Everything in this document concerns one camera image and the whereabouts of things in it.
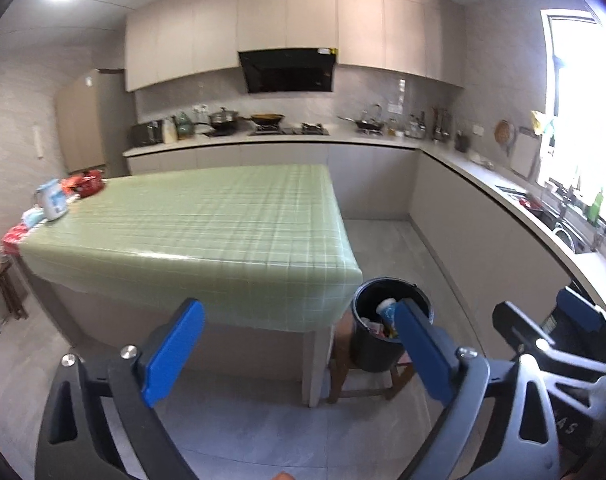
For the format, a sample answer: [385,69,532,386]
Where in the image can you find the brown wooden stool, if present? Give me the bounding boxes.
[328,320,414,403]

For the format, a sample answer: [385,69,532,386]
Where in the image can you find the steel kitchen sink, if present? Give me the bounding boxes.
[495,185,591,256]

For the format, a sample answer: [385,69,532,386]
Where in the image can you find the red packets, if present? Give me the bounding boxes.
[2,225,31,253]

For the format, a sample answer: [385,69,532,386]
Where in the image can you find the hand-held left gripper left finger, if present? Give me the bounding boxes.
[36,297,206,480]

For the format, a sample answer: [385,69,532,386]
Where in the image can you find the beige wall cabinets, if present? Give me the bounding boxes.
[124,0,466,92]

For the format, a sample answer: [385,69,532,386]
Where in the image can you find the black range hood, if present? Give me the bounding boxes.
[238,47,338,94]

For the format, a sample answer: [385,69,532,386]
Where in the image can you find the dark wooden chair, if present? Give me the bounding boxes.
[0,255,29,321]

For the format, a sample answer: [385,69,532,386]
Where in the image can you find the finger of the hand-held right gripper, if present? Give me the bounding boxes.
[555,287,606,356]
[493,301,606,386]

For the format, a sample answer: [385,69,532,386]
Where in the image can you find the pale tissue pack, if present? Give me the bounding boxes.
[20,208,46,231]

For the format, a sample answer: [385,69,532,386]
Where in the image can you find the blue white paper cup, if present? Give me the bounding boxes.
[375,297,399,326]

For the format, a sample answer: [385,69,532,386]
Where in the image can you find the green checked tablecloth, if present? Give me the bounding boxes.
[19,162,364,333]

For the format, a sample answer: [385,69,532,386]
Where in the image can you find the white electric kettle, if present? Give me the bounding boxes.
[34,178,70,222]

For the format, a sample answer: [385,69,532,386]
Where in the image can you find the wok with glass lid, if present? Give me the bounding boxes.
[338,105,384,133]

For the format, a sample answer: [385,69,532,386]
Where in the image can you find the black bucket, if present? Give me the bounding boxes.
[350,276,434,373]

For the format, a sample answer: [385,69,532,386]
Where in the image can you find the bright window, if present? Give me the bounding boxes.
[535,7,606,221]

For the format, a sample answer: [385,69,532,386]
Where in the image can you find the beige refrigerator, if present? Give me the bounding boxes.
[57,69,136,178]

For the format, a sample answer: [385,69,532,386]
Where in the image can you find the white table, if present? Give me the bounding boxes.
[30,275,334,408]

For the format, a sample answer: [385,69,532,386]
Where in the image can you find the grey pan with lid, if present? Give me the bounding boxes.
[208,107,251,133]

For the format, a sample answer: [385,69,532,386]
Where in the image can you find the black gas stove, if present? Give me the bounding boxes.
[248,122,330,137]

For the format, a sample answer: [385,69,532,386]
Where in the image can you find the hanging yellow rag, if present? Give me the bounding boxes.
[530,110,556,136]

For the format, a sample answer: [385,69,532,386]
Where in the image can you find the grey kitchen counter cabinets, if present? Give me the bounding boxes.
[123,132,606,341]

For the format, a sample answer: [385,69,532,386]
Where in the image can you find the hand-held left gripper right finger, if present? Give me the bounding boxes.
[393,297,561,480]

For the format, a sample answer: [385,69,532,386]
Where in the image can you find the utensil holder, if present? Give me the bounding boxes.
[432,106,453,142]

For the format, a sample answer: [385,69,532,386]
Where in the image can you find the steel faucet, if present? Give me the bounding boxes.
[555,182,584,226]

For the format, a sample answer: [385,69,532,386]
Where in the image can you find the round hanging strainer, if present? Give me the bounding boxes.
[494,120,516,156]

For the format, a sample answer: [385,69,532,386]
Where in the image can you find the pale cutting board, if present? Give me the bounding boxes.
[510,128,541,178]

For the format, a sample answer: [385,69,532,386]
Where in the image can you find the green bottle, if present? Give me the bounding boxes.
[589,190,606,226]

